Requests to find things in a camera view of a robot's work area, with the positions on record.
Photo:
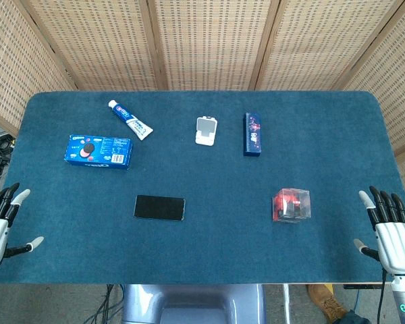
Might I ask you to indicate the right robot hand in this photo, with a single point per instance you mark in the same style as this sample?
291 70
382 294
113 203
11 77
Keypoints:
396 236

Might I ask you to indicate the white phone stand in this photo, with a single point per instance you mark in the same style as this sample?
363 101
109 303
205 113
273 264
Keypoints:
206 131

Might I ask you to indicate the brown leather shoe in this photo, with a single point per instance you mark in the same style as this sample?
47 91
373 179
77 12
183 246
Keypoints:
326 302

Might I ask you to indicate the dark blue toothpaste box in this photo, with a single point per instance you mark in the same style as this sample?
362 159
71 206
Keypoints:
253 135

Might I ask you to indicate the white blue toothpaste tube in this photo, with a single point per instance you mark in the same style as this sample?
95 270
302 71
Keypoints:
131 119

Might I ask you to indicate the woven bamboo folding screen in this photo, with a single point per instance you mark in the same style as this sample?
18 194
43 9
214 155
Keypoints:
202 40

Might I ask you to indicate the light blue smartphone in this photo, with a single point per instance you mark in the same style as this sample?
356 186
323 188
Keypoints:
159 208

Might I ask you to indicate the white table leg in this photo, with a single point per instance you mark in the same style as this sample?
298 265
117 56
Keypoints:
285 303

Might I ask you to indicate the clear box with red toy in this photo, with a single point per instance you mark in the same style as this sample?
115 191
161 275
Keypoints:
292 206

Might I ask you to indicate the blue Oreo cookie box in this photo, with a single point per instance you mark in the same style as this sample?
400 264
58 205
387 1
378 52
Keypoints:
99 152

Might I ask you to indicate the blue felt table mat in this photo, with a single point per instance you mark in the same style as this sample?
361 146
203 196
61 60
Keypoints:
202 236

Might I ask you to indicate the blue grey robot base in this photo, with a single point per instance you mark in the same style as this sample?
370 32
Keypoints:
194 303

